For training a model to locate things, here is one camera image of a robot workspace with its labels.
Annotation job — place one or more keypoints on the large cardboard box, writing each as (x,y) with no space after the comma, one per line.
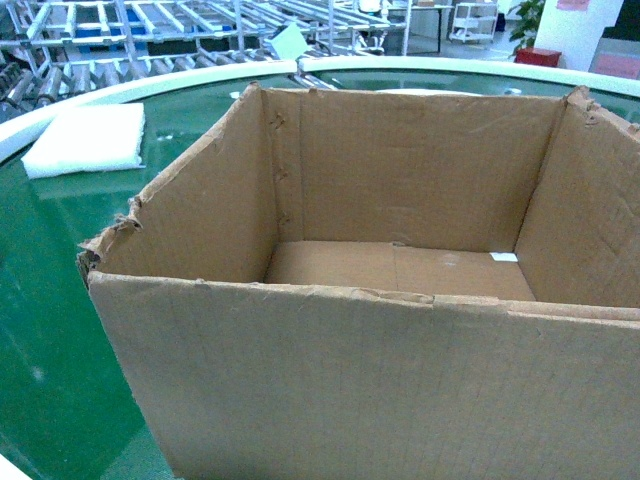
(361,285)

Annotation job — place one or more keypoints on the green round conveyor table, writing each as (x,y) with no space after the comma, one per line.
(67,409)

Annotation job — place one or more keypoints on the white foam pad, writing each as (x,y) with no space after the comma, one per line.
(88,139)

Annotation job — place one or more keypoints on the white wheeled cart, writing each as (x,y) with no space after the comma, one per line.
(474,22)

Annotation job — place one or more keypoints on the red cabinet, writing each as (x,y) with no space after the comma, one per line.
(538,57)

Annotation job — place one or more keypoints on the green potted plant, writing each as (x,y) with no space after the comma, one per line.
(529,13)

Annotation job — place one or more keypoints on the grey roller rack frame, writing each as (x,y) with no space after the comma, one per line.
(55,50)

